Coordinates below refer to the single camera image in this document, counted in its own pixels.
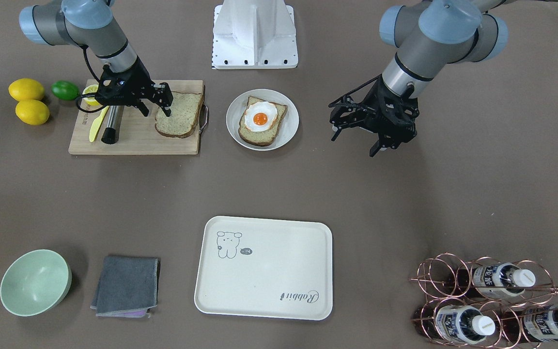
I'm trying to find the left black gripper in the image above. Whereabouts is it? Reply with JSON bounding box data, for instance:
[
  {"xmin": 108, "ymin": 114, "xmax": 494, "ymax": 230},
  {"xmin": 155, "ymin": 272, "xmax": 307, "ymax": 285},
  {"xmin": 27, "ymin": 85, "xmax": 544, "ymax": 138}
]
[{"xmin": 328, "ymin": 75, "xmax": 420, "ymax": 157}]

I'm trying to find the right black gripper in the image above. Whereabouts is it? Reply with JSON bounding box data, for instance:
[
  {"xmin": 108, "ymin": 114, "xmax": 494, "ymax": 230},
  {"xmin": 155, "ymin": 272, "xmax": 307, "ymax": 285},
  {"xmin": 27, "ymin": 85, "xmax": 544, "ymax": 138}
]
[{"xmin": 94, "ymin": 62, "xmax": 173, "ymax": 117}]

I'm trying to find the bread slice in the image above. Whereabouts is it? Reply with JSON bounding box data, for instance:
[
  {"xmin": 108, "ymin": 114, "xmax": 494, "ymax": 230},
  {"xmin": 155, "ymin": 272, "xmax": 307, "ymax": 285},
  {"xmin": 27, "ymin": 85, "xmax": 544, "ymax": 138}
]
[
  {"xmin": 155, "ymin": 91, "xmax": 204, "ymax": 138},
  {"xmin": 238, "ymin": 96, "xmax": 288, "ymax": 147}
]

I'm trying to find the white round plate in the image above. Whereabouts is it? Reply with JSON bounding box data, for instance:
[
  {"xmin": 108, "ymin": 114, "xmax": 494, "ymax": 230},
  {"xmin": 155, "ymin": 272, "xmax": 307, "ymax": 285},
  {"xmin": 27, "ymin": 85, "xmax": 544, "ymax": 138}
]
[{"xmin": 226, "ymin": 89, "xmax": 300, "ymax": 152}]

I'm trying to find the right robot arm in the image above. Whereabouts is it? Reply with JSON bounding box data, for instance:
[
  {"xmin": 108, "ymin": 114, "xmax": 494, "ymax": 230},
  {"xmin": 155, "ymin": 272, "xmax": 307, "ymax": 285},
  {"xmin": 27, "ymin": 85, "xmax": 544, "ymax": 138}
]
[{"xmin": 18, "ymin": 0, "xmax": 173, "ymax": 116}]

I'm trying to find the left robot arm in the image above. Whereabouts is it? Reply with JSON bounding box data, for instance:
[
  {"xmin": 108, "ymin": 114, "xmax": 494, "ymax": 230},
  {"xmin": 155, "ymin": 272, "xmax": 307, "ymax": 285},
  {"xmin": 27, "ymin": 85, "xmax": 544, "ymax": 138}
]
[{"xmin": 329, "ymin": 0, "xmax": 509, "ymax": 157}]

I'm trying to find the cream rabbit tray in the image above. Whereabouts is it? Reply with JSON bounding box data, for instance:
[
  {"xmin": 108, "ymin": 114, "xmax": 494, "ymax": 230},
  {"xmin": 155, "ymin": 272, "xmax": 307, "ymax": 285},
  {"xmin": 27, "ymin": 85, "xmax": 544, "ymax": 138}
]
[{"xmin": 193, "ymin": 216, "xmax": 334, "ymax": 321}]

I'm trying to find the wooden cutting board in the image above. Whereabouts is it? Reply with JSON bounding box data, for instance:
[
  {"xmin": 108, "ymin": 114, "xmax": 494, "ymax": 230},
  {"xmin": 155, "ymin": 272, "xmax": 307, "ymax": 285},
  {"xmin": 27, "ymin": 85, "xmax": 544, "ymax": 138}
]
[{"xmin": 68, "ymin": 101, "xmax": 200, "ymax": 155}]

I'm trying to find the steel muddler black tip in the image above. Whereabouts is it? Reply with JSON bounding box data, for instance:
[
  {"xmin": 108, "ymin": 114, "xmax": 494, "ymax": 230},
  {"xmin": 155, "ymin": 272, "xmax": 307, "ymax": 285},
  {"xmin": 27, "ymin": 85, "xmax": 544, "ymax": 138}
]
[{"xmin": 101, "ymin": 106, "xmax": 124, "ymax": 145}]

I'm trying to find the yellow plastic knife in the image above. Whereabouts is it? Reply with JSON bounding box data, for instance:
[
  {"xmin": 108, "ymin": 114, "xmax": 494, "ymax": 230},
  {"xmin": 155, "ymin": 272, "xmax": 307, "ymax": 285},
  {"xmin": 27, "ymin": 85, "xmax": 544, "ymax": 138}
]
[{"xmin": 88, "ymin": 106, "xmax": 110, "ymax": 142}]

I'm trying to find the half lemon slice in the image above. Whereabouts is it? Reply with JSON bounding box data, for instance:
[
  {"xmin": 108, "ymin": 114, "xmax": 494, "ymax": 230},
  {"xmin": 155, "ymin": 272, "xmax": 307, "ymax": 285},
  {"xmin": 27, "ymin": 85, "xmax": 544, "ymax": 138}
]
[{"xmin": 83, "ymin": 84, "xmax": 101, "ymax": 106}]

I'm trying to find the green lime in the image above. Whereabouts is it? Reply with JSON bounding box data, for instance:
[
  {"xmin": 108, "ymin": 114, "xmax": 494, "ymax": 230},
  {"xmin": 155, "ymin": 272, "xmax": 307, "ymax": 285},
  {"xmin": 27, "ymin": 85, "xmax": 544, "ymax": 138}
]
[{"xmin": 50, "ymin": 80, "xmax": 80, "ymax": 101}]

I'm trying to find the bread slice on plate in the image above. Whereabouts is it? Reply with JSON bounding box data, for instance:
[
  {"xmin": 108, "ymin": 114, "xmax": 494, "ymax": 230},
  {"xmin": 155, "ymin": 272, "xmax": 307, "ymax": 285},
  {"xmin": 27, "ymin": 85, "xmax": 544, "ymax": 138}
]
[{"xmin": 238, "ymin": 96, "xmax": 288, "ymax": 147}]

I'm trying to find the fried egg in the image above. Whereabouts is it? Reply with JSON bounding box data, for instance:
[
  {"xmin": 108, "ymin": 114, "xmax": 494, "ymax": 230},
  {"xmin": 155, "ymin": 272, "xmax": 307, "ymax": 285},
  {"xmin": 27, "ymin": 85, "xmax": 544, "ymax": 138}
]
[{"xmin": 244, "ymin": 101, "xmax": 278, "ymax": 132}]

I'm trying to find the yellow lemon lower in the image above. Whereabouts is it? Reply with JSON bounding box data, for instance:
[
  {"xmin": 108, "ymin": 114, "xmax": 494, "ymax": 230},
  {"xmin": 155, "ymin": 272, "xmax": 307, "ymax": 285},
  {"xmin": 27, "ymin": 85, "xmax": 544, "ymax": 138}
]
[{"xmin": 15, "ymin": 99, "xmax": 49, "ymax": 126}]

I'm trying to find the yellow lemon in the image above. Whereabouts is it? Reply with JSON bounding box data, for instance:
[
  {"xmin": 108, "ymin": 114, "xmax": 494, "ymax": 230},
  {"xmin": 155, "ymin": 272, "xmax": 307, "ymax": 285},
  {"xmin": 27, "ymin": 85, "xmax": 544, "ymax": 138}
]
[
  {"xmin": 7, "ymin": 78, "xmax": 45, "ymax": 101},
  {"xmin": 15, "ymin": 99, "xmax": 49, "ymax": 126}
]

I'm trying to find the yellow lemon upper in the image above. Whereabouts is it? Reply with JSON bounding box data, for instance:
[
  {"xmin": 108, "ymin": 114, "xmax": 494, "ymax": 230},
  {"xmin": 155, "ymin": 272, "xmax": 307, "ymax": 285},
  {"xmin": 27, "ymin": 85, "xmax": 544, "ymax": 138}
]
[{"xmin": 7, "ymin": 78, "xmax": 45, "ymax": 101}]

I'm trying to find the grey folded cloth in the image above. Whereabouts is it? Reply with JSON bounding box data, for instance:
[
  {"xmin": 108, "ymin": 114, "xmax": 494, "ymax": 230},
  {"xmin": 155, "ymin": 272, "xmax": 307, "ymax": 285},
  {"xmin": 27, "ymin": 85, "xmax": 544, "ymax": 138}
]
[{"xmin": 90, "ymin": 255, "xmax": 161, "ymax": 318}]

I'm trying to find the bottle top white cap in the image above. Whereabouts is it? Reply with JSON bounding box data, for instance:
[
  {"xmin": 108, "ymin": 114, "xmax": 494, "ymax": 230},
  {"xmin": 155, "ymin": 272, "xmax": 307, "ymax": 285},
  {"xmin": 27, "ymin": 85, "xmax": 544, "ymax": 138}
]
[{"xmin": 444, "ymin": 262, "xmax": 536, "ymax": 300}]

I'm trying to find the green bowl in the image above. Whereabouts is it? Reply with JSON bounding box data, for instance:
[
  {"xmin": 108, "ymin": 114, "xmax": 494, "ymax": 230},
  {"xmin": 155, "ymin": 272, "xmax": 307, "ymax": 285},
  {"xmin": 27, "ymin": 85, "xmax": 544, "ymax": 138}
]
[{"xmin": 0, "ymin": 249, "xmax": 72, "ymax": 317}]

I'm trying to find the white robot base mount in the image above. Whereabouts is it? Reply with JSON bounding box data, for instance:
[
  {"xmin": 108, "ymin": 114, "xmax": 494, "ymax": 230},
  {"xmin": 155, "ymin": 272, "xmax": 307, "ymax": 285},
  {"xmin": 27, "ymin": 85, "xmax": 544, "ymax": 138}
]
[{"xmin": 211, "ymin": 0, "xmax": 299, "ymax": 69}]

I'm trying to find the copper wire bottle rack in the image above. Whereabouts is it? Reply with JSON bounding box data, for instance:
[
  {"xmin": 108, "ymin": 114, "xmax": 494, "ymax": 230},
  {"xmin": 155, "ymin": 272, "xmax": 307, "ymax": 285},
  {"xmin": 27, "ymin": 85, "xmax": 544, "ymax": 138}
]
[{"xmin": 410, "ymin": 253, "xmax": 558, "ymax": 349}]

